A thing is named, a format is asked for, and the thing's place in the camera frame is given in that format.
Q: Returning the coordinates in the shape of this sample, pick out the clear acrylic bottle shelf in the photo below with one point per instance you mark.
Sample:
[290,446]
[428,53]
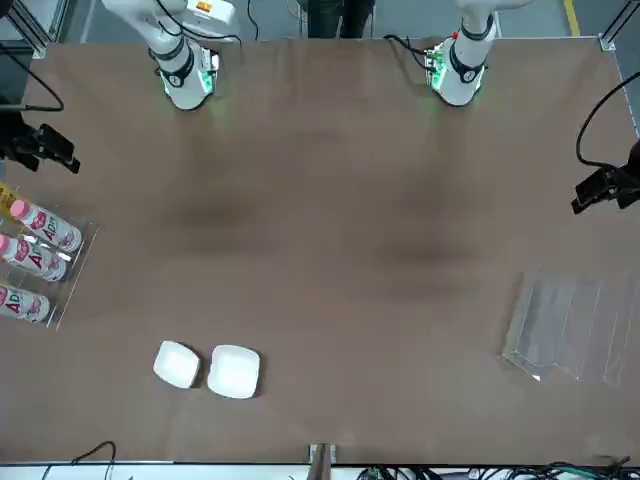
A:
[75,290]

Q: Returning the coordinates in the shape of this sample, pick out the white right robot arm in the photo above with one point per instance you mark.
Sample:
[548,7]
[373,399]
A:
[185,85]

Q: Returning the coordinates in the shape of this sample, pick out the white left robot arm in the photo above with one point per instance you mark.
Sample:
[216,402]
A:
[462,85]

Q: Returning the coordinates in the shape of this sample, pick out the white control box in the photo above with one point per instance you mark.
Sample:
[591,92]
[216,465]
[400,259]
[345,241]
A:
[215,10]

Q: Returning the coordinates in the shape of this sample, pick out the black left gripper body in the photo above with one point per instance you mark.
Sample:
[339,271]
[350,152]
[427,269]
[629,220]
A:
[631,175]

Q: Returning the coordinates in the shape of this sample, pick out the clear plastic holder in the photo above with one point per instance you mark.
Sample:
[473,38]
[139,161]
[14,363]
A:
[560,330]

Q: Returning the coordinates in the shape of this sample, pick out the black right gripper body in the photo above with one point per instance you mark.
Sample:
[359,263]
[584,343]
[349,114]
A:
[17,140]

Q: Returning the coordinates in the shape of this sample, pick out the pink cap white bottle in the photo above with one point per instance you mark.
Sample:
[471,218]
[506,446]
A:
[50,227]
[25,305]
[40,260]

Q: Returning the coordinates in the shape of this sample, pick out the aluminium camera pole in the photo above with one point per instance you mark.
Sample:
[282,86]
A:
[321,462]

